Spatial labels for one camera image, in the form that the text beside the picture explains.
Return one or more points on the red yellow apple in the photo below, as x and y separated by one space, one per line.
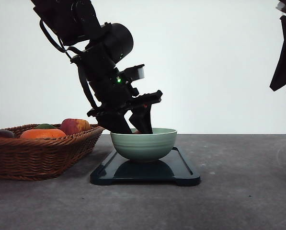
73 125

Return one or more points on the green ceramic bowl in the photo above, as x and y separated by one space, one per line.
144 147

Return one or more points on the orange tangerine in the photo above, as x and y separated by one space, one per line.
43 133

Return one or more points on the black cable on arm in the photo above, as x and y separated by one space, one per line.
80 67

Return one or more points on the dark purple fruit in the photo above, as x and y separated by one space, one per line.
6 134

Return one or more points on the brown wicker basket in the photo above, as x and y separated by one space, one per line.
44 159

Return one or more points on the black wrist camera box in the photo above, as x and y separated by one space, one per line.
132 73

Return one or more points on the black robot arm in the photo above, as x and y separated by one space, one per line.
77 23

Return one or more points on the dark rectangular tray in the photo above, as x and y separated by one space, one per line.
174 169

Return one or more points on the dark green fruit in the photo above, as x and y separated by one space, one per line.
45 126

